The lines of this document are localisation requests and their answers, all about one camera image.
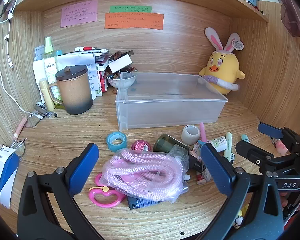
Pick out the yellow cartoon toy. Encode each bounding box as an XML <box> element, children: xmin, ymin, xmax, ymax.
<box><xmin>234</xmin><ymin>204</ymin><xmax>249</xmax><ymax>229</ymax></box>

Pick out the pink paper note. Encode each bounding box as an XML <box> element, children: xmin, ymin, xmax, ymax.
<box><xmin>60</xmin><ymin>0</ymin><xmax>98</xmax><ymax>28</ymax></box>

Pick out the pink rope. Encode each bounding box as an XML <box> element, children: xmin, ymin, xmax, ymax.
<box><xmin>101</xmin><ymin>148</ymin><xmax>190</xmax><ymax>204</ymax></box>

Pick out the clear plastic storage bin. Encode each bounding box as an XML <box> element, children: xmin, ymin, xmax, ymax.
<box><xmin>115</xmin><ymin>72</ymin><xmax>228</xmax><ymax>132</ymax></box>

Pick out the green paper note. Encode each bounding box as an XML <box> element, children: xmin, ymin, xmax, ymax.
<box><xmin>109</xmin><ymin>5</ymin><xmax>152</xmax><ymax>13</ymax></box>

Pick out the brown ceramic mug with lid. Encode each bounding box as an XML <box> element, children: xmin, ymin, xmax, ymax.
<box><xmin>48</xmin><ymin>64</ymin><xmax>94</xmax><ymax>115</ymax></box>

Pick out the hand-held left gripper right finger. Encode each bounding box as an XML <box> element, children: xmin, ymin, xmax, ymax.
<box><xmin>200</xmin><ymin>143</ymin><xmax>284</xmax><ymax>240</ymax></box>

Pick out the blue and white box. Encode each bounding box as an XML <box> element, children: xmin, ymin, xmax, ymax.
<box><xmin>0</xmin><ymin>144</ymin><xmax>20</xmax><ymax>209</ymax></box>

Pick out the pink plush ornament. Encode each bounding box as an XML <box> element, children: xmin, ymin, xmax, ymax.
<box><xmin>274</xmin><ymin>139</ymin><xmax>288</xmax><ymax>154</ymax></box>

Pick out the yellow green spray bottle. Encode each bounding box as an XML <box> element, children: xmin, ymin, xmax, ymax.
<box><xmin>43</xmin><ymin>36</ymin><xmax>59</xmax><ymax>105</ymax></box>

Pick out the stack of books and papers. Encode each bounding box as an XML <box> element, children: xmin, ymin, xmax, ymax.
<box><xmin>32</xmin><ymin>47</ymin><xmax>110</xmax><ymax>100</ymax></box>

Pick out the white bowl of beads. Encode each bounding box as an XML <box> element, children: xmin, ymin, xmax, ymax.
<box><xmin>106</xmin><ymin>72</ymin><xmax>138</xmax><ymax>90</ymax></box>

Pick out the white charging cable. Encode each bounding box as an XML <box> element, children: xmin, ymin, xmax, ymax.
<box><xmin>0</xmin><ymin>5</ymin><xmax>44</xmax><ymax>118</ymax></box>

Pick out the pink round tin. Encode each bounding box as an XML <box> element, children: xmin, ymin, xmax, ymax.
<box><xmin>131</xmin><ymin>140</ymin><xmax>150</xmax><ymax>153</ymax></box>

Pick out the small white bottle green label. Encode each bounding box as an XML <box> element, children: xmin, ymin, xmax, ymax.
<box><xmin>209</xmin><ymin>135</ymin><xmax>227</xmax><ymax>153</ymax></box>

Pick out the dark green glass jar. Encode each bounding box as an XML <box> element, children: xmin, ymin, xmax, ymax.
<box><xmin>153</xmin><ymin>134</ymin><xmax>190</xmax><ymax>159</ymax></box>

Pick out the pink pen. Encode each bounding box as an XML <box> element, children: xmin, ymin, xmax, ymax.
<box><xmin>14</xmin><ymin>117</ymin><xmax>27</xmax><ymax>140</ymax></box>

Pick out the light green highlighter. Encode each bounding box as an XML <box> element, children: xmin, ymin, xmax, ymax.
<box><xmin>222</xmin><ymin>132</ymin><xmax>236</xmax><ymax>165</ymax></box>

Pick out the black plastic object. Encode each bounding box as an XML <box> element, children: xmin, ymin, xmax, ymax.
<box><xmin>187</xmin><ymin>152</ymin><xmax>205</xmax><ymax>173</ymax></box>

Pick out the blue flat package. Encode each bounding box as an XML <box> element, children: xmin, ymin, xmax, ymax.
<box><xmin>127</xmin><ymin>195</ymin><xmax>163</xmax><ymax>210</ymax></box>

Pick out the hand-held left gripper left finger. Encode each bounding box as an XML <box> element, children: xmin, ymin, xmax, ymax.
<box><xmin>17</xmin><ymin>143</ymin><xmax>103</xmax><ymax>240</ymax></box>

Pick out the cream yellow tube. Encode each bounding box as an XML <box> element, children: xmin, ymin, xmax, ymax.
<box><xmin>39</xmin><ymin>78</ymin><xmax>56</xmax><ymax>111</ymax></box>

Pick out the orange paper note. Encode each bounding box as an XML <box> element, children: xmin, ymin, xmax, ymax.
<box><xmin>105</xmin><ymin>12</ymin><xmax>164</xmax><ymax>30</ymax></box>

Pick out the dark red bag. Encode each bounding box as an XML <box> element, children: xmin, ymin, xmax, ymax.
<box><xmin>280</xmin><ymin>0</ymin><xmax>300</xmax><ymax>38</ymax></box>

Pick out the blue tape roll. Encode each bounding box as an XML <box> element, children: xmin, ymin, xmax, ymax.
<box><xmin>107</xmin><ymin>132</ymin><xmax>128</xmax><ymax>152</ymax></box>

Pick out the yellow chick plush toy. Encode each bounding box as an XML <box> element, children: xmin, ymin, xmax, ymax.
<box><xmin>199</xmin><ymin>27</ymin><xmax>246</xmax><ymax>95</ymax></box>

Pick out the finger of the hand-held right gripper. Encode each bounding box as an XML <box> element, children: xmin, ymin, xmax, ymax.
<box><xmin>258</xmin><ymin>122</ymin><xmax>300</xmax><ymax>153</ymax></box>
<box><xmin>235</xmin><ymin>140</ymin><xmax>298</xmax><ymax>178</ymax></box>

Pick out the white cardboard box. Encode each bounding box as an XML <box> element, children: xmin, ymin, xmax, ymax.
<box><xmin>108</xmin><ymin>55</ymin><xmax>133</xmax><ymax>73</ymax></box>

